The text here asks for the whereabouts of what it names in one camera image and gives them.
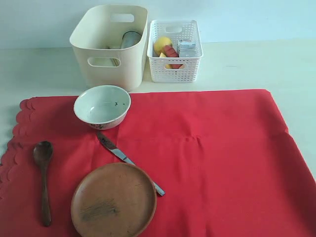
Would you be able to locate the cream plastic tub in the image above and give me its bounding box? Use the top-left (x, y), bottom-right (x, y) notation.
top-left (70, 4), bottom-right (148, 91)

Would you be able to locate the stainless steel cup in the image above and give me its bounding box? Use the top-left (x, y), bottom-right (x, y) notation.
top-left (120, 31), bottom-right (142, 49)

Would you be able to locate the brown clay plate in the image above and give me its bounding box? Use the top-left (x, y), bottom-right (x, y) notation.
top-left (71, 162), bottom-right (157, 237)

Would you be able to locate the yellow cheese wedge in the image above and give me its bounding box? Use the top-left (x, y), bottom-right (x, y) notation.
top-left (159, 52), bottom-right (172, 69)

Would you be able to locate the dark wooden spoon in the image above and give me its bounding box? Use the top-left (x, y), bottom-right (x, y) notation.
top-left (33, 141), bottom-right (53, 227)

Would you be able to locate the pale green ceramic bowl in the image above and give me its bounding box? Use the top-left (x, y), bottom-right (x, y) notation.
top-left (74, 85), bottom-right (131, 130)

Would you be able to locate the red tablecloth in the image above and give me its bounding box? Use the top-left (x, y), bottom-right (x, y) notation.
top-left (0, 89), bottom-right (316, 237)

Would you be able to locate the red sausage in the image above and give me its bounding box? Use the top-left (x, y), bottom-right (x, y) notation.
top-left (163, 45), bottom-right (179, 58)

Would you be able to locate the metal table knife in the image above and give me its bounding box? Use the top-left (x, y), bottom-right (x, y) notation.
top-left (96, 131), bottom-right (165, 197)

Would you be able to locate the yellow lemon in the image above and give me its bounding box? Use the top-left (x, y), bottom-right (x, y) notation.
top-left (154, 37), bottom-right (172, 56)

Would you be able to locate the blue white milk carton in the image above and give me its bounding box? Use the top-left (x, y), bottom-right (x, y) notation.
top-left (177, 39), bottom-right (197, 57)

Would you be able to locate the white perforated plastic basket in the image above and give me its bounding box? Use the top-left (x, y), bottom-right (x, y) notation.
top-left (147, 20), bottom-right (203, 83)

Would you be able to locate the wooden chopstick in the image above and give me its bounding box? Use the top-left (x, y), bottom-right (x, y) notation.
top-left (106, 46), bottom-right (119, 67)

